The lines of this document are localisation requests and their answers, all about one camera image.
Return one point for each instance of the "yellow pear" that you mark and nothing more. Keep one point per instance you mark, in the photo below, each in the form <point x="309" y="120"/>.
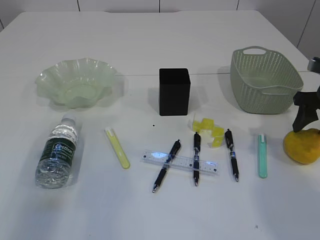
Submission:
<point x="303" y="147"/>

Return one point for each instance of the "black pen left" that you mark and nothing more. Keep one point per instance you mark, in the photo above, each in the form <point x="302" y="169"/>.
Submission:
<point x="172" y="154"/>

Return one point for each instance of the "green woven plastic basket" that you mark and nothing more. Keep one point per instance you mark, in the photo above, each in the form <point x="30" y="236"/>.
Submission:
<point x="263" y="81"/>

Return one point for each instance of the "black pen middle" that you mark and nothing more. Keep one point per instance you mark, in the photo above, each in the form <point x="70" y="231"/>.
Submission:
<point x="197" y="149"/>

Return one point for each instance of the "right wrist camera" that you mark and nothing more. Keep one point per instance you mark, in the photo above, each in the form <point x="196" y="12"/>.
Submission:
<point x="314" y="65"/>

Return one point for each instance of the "black pen right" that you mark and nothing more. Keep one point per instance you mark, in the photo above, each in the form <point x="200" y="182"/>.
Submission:
<point x="230" y="145"/>

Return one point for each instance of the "green wavy glass plate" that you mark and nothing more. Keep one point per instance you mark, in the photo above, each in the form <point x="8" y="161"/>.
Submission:
<point x="77" y="83"/>

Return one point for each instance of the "black square pen holder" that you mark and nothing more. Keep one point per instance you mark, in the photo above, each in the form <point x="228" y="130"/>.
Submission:
<point x="174" y="91"/>

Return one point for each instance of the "clear plastic ruler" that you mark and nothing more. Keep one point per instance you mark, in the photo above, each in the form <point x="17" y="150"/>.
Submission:
<point x="179" y="162"/>

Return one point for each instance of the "clear water bottle green label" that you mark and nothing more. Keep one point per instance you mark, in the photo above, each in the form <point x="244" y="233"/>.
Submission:
<point x="54" y="166"/>

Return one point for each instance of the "black pen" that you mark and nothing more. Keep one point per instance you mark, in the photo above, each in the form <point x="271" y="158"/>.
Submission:
<point x="197" y="149"/>
<point x="172" y="154"/>
<point x="230" y="145"/>

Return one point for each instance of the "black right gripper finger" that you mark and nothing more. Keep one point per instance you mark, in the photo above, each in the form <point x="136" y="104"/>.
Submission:
<point x="308" y="103"/>

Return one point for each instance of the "yellow utility knife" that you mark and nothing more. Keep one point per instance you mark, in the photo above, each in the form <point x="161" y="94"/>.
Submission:
<point x="122" y="158"/>

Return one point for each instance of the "yellow waste paper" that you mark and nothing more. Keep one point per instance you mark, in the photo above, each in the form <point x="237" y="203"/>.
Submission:
<point x="208" y="127"/>

